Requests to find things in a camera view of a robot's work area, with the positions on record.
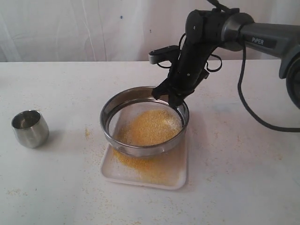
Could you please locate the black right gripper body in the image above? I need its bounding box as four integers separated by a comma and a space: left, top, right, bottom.
163, 41, 211, 96

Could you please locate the yellow and white grain mix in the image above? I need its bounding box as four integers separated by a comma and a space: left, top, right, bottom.
112, 109, 183, 186

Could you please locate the round steel mesh sieve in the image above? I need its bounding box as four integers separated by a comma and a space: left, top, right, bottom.
99, 86, 189, 158

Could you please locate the stainless steel cup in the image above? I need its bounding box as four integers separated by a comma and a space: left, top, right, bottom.
11, 110, 50, 149

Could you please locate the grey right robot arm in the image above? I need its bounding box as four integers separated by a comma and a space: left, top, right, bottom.
149, 8, 300, 106

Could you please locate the white square plastic tray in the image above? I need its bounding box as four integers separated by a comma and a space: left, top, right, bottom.
99, 137, 189, 190

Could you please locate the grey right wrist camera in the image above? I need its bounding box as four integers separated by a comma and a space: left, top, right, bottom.
148, 45, 180, 65

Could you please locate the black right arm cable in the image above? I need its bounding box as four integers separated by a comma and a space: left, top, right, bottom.
206, 0, 300, 133

